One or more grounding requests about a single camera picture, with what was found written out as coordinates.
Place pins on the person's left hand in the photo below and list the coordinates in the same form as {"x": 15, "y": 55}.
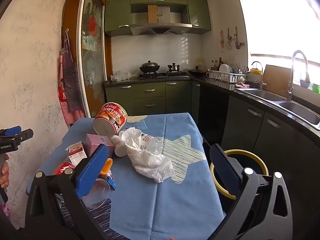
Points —
{"x": 4, "y": 177}

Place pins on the red instant noodle cup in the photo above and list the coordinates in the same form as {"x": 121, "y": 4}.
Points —
{"x": 112, "y": 117}

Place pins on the white paper towel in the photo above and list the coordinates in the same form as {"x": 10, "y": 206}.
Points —
{"x": 150, "y": 165}

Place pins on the short steel faucet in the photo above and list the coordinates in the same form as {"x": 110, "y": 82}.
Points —
{"x": 261, "y": 80}

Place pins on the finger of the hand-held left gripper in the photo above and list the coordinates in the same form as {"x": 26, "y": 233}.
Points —
{"x": 25, "y": 135}
{"x": 13, "y": 130}

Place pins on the green upper kitchen cabinets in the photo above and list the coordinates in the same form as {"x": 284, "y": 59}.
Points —
{"x": 117, "y": 12}

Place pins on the dark sauce bottle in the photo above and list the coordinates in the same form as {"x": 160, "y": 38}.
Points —
{"x": 220, "y": 65}

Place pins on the hanging steel spatula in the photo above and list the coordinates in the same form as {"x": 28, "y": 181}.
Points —
{"x": 237, "y": 43}

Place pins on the wooden cutting board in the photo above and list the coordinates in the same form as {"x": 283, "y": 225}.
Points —
{"x": 276, "y": 78}

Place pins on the pink cardboard box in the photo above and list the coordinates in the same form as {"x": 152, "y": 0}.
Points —
{"x": 96, "y": 142}

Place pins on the small drink carton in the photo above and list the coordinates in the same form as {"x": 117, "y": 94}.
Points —
{"x": 76, "y": 152}

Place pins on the blue white printed packet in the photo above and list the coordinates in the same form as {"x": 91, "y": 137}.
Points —
{"x": 111, "y": 182}

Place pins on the steel range hood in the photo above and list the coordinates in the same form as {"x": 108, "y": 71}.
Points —
{"x": 160, "y": 28}

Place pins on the black wok with lid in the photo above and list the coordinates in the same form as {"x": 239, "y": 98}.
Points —
{"x": 149, "y": 67}

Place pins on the yellow-rimmed dark bin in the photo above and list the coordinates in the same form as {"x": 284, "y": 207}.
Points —
{"x": 238, "y": 151}

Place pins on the wooden door frame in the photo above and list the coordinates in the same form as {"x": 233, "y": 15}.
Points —
{"x": 70, "y": 12}

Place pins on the crumpled clear plastic bags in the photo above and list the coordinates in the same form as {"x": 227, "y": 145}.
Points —
{"x": 121, "y": 76}

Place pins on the clear plastic water bottle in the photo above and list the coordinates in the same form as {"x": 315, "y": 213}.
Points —
{"x": 152, "y": 145}

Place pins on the white mug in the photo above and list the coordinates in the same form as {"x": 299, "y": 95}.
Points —
{"x": 209, "y": 75}

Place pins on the red checked apron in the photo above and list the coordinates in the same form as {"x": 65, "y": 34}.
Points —
{"x": 71, "y": 87}

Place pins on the frosted glass sliding door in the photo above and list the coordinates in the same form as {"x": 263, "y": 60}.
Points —
{"x": 92, "y": 55}

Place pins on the light wooden board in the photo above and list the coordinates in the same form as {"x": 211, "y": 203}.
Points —
{"x": 152, "y": 13}

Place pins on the red soda can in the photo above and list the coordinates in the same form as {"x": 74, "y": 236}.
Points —
{"x": 62, "y": 168}

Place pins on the blue star-print tablecloth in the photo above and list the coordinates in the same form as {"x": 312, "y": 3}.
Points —
{"x": 140, "y": 192}

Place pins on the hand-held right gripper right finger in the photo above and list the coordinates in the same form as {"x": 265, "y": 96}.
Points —
{"x": 222, "y": 166}

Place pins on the red hanging kitchen tool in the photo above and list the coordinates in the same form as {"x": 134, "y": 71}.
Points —
{"x": 222, "y": 42}

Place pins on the black lidded pan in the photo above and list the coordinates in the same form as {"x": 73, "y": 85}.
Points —
{"x": 197, "y": 72}

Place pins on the stainless double sink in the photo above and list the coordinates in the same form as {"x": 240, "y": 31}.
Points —
{"x": 300, "y": 112}

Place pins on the black built-in appliance door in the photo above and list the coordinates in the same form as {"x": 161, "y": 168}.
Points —
{"x": 213, "y": 112}

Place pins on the tall steel faucet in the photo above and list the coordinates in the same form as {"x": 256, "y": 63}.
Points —
{"x": 291, "y": 80}

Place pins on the stack of white plates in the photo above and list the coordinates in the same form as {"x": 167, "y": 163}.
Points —
{"x": 225, "y": 68}

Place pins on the black gas stove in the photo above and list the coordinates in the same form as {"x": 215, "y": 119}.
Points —
{"x": 162, "y": 75}

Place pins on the green base kitchen cabinets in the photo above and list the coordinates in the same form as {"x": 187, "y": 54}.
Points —
{"x": 178, "y": 92}

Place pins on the yellow sponge holder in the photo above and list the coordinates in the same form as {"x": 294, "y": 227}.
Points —
{"x": 256, "y": 71}

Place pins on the pink dish cloth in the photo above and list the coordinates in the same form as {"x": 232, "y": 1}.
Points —
{"x": 242, "y": 85}

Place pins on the small white plastic bottle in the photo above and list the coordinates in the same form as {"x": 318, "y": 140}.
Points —
{"x": 119, "y": 147}

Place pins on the green plastic item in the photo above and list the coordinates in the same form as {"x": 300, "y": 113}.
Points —
{"x": 315, "y": 88}

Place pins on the hanging steel ladle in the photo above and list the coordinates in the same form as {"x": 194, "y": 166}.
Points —
{"x": 228, "y": 43}

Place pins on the clear plastic cup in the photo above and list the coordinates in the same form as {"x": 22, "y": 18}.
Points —
{"x": 100, "y": 192}

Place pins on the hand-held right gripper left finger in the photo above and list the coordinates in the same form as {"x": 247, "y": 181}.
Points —
{"x": 91, "y": 172}

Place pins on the white dish rack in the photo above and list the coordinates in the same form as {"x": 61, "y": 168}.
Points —
{"x": 225, "y": 77}

